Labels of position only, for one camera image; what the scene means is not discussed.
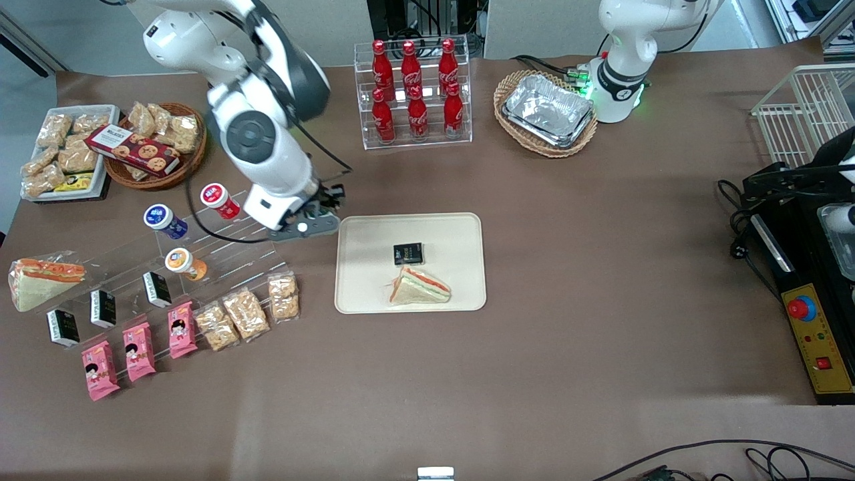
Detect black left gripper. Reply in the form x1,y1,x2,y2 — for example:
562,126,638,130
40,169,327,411
743,126,855,202

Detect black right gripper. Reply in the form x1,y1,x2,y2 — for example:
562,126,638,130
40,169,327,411
304,179,347,220

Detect beige plastic tray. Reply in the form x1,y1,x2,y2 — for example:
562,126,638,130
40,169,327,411
334,212,488,315

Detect red gum bottle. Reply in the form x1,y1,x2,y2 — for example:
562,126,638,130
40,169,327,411
200,182,242,220

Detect orange gum bottle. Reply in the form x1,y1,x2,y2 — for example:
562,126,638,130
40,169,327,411
165,247,208,282

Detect blue gum bottle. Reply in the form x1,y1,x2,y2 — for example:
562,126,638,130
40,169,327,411
144,204,189,241

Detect silver foil tray stack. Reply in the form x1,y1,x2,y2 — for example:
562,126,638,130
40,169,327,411
502,73,595,149

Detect white rectangular snack tray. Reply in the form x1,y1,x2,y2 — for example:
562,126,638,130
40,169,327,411
20,105,122,203

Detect clear acrylic bottle rack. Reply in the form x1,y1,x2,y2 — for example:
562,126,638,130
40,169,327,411
353,35,474,150

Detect black machine with yellow panel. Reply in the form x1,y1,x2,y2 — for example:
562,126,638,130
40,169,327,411
745,164,855,406

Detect red cola bottle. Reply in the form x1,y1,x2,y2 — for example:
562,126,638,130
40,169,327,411
371,40,395,94
401,41,423,94
438,38,460,91
407,87,429,141
371,88,396,144
444,82,464,139

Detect wrapped triangle sandwich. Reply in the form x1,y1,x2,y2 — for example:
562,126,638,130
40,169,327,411
389,265,452,306
8,259,88,313

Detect brown wicker snack basket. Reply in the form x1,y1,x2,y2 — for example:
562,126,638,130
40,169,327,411
104,102,208,192

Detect metal background shelf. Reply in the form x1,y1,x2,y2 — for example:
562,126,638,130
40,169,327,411
765,0,855,47

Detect black background equipment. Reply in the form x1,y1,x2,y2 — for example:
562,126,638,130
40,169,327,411
367,0,488,57

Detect pink snack pack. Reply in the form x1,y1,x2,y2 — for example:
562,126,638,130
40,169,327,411
81,340,122,402
168,301,199,360
122,322,157,383

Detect light wicker basket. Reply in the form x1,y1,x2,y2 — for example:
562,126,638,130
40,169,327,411
494,69,599,159

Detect red cookie box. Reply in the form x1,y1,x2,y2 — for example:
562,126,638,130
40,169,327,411
85,124,181,178

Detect clear acrylic stepped stand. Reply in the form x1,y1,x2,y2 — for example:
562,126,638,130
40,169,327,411
41,190,296,336

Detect yellow snack pack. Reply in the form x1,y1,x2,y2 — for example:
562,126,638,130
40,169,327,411
53,172,94,193

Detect black machine power cable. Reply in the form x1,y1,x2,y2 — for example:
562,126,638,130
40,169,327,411
717,179,782,301

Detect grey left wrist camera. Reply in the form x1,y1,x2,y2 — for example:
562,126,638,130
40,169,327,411
818,204,855,233

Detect white wire basket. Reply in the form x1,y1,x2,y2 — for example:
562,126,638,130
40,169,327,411
751,63,855,168

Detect black arm base cable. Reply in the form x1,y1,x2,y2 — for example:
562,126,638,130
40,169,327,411
511,53,590,85

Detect black floor cables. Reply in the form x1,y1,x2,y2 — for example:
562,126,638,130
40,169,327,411
591,439,855,481

